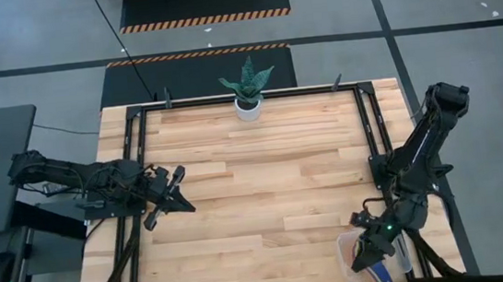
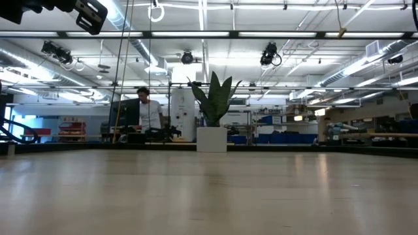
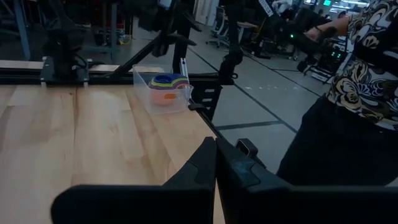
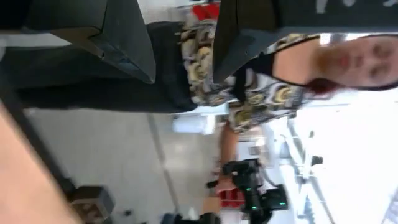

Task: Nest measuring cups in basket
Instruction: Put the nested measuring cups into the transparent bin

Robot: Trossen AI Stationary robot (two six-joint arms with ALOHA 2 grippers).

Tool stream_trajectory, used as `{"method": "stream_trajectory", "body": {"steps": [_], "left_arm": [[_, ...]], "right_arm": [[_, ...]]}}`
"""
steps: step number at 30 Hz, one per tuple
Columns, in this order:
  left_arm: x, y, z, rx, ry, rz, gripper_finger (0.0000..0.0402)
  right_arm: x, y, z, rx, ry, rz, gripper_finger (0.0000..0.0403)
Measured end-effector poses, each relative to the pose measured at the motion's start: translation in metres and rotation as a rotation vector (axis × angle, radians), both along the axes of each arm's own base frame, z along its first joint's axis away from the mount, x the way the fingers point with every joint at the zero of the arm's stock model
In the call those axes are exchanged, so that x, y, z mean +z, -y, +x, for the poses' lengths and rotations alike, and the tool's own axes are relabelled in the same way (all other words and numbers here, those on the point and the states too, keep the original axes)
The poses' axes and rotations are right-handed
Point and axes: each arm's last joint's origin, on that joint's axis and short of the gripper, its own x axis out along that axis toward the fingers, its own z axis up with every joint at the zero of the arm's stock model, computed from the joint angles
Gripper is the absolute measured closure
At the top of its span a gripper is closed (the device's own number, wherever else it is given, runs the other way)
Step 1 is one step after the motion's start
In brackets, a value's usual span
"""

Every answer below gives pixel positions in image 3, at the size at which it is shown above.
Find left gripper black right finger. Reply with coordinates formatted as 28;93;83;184
216;138;294;189

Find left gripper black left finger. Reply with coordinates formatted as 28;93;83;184
160;136;218;188

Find orange measuring cup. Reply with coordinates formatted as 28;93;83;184
150;88;187;106

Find yellow measuring cup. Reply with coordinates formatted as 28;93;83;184
150;77;190;88

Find green measuring cup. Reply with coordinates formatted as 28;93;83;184
149;77;190;89

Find small dark blue measuring cup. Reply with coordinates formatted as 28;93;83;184
154;73;184;83

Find person's right forearm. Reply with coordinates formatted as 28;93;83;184
304;16;351;42

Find clear plastic basket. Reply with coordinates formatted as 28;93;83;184
132;63;194;115

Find person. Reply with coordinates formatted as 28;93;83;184
275;0;398;187

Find grey office chair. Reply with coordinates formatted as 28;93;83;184
206;6;229;49

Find black frame clamp lever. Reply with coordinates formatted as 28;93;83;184
187;102;206;112

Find silver aluminium bracket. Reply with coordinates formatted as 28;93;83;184
179;57;189;78

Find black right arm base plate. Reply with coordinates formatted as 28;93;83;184
40;55;91;88

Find black aluminium table frame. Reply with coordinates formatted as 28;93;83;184
0;0;240;122

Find blue metal post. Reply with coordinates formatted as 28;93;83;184
12;0;32;60

